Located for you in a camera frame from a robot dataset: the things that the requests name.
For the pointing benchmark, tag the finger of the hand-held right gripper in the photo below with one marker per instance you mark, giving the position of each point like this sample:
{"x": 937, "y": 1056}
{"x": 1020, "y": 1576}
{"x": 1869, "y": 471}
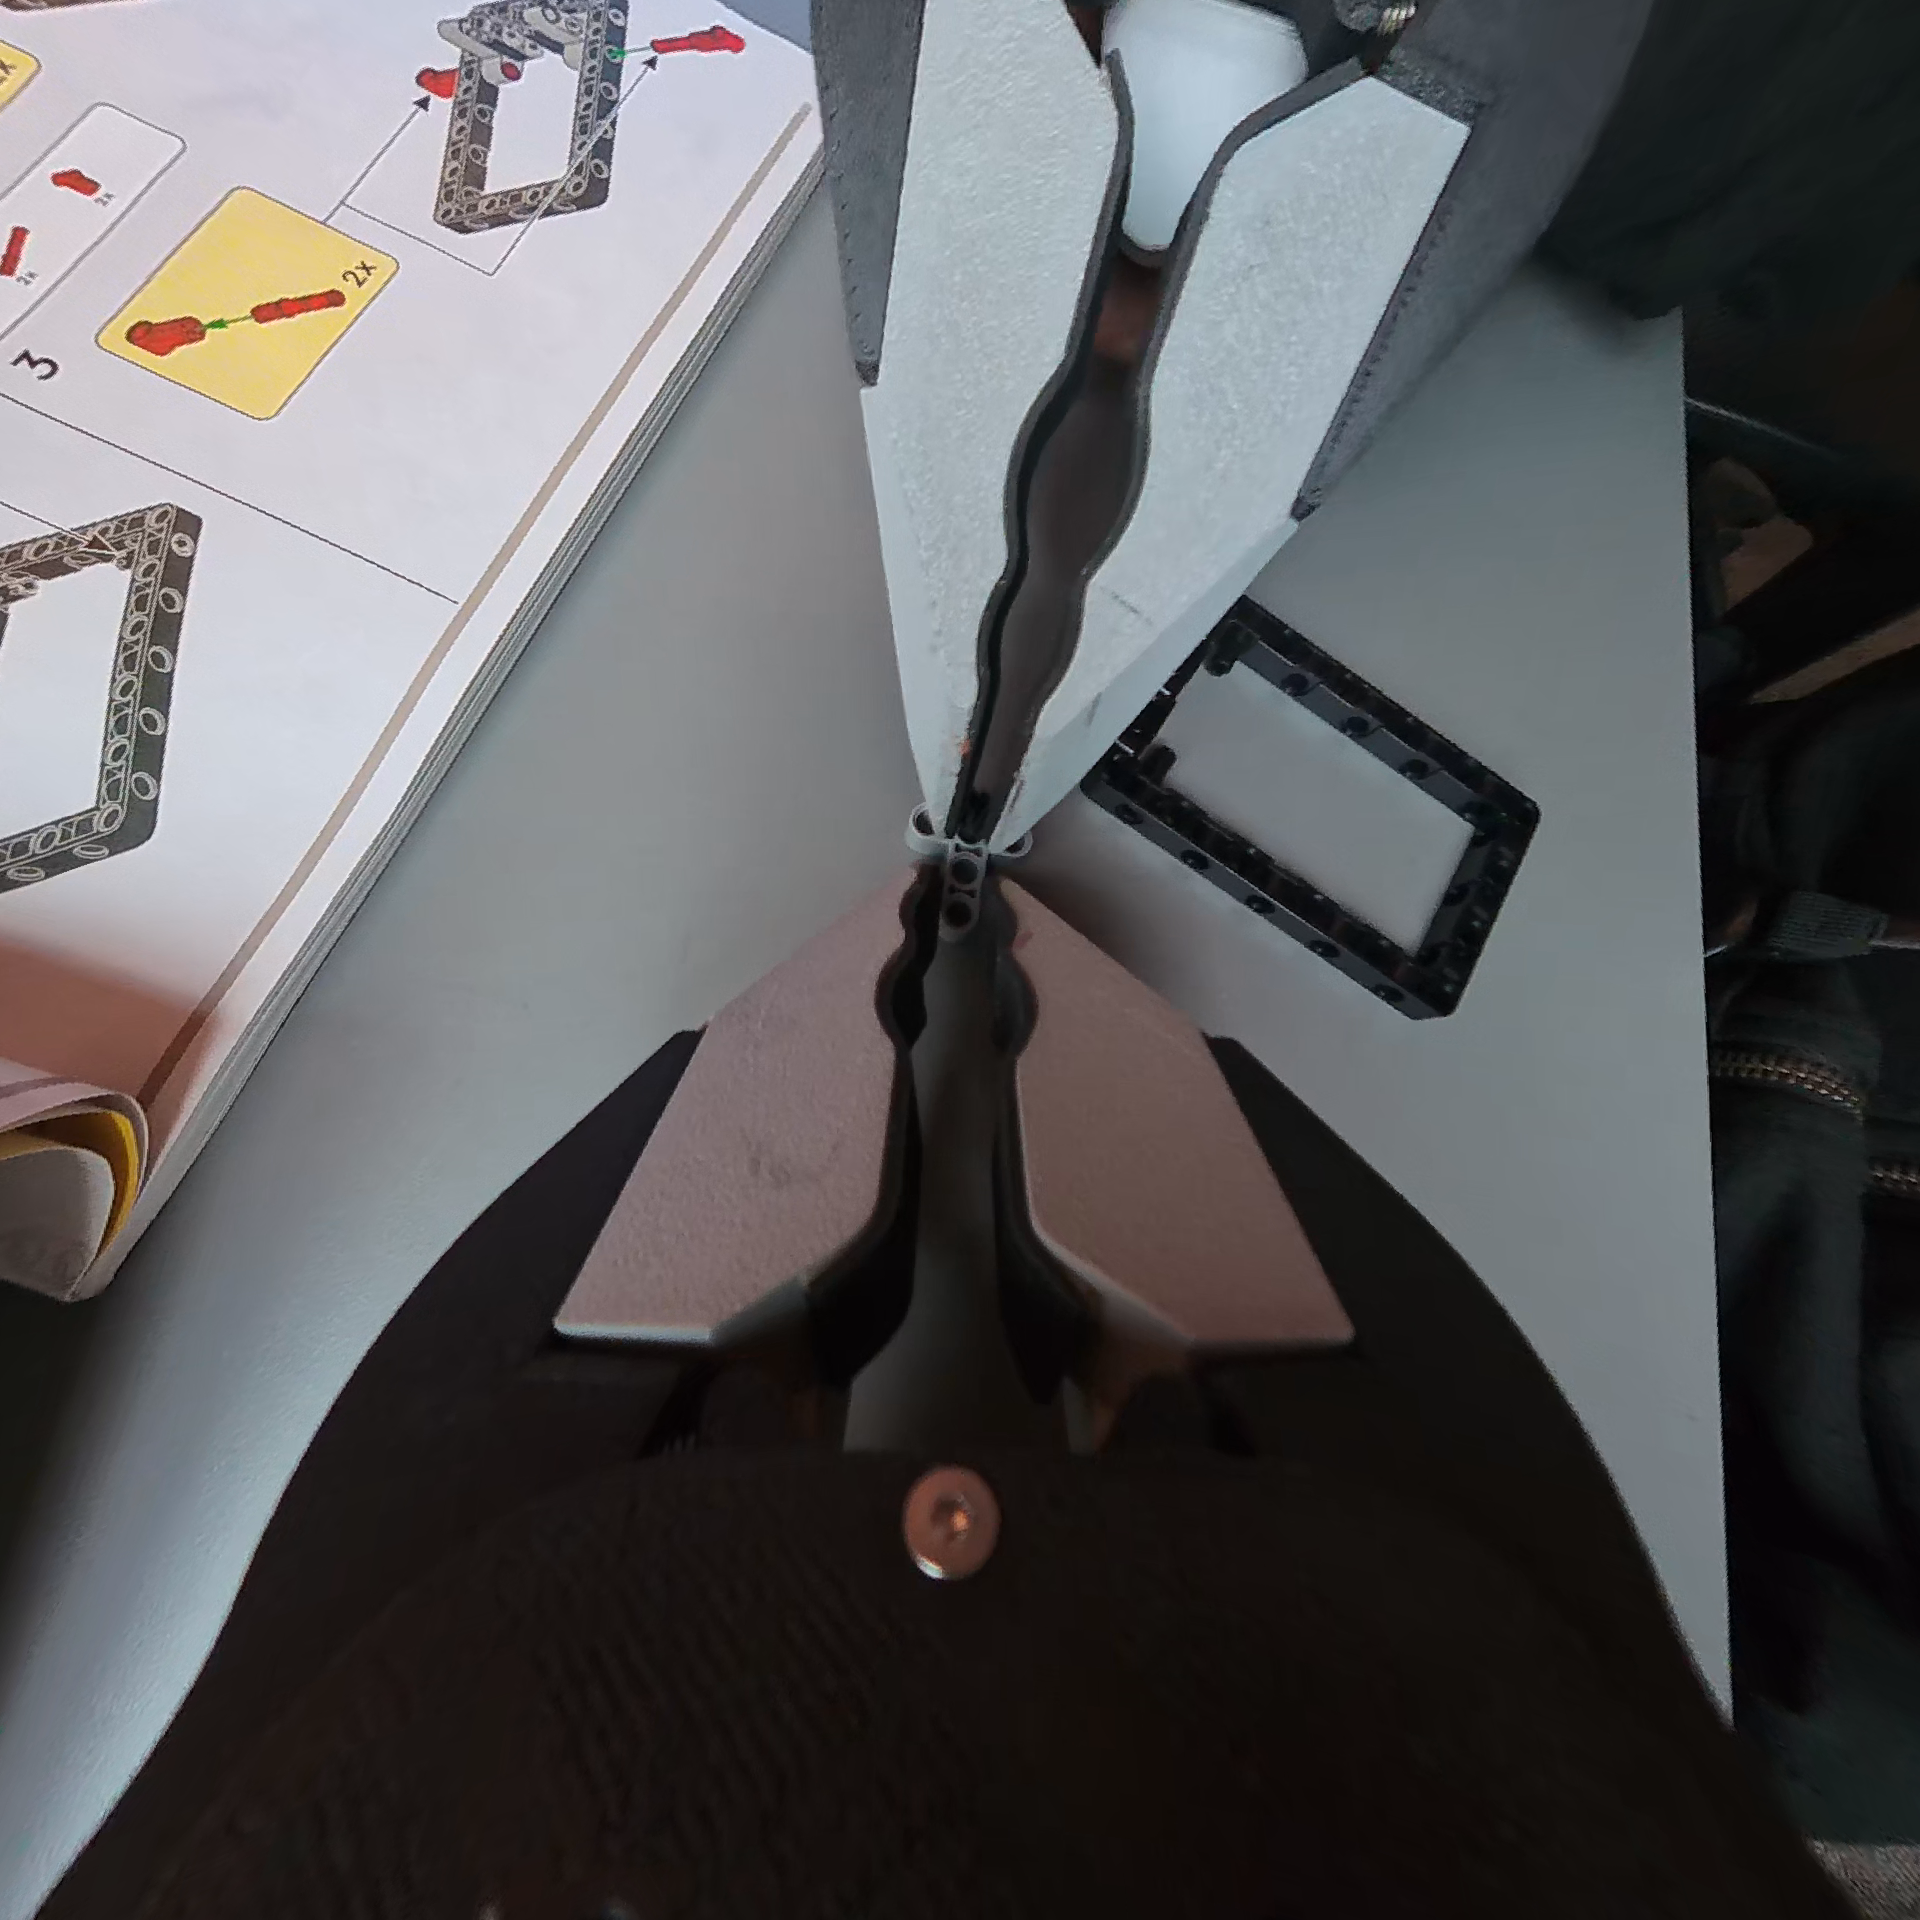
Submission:
{"x": 1277, "y": 347}
{"x": 975, "y": 301}

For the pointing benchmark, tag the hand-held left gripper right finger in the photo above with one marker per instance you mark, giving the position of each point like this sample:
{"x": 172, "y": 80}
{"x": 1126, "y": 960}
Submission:
{"x": 1172, "y": 1184}

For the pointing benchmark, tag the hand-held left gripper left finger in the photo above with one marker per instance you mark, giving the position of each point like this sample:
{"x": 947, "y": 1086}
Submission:
{"x": 750, "y": 1171}

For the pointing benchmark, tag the black rectangular lego frame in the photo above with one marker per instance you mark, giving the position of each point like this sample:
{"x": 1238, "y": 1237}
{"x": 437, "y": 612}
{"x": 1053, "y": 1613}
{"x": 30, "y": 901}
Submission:
{"x": 1277, "y": 904}

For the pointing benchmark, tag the grey lego connector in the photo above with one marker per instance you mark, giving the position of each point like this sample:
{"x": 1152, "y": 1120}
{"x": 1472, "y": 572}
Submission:
{"x": 921, "y": 822}

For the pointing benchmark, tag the lego instruction booklet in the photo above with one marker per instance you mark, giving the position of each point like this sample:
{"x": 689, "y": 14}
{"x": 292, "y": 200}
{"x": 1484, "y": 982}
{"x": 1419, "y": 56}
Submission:
{"x": 301, "y": 599}

